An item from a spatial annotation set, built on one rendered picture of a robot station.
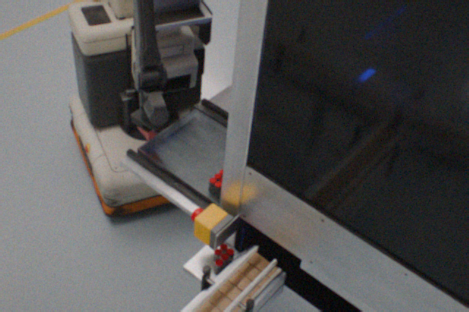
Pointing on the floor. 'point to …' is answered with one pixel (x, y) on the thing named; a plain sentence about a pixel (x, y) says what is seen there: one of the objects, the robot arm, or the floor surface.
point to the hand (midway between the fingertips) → (150, 139)
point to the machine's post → (242, 105)
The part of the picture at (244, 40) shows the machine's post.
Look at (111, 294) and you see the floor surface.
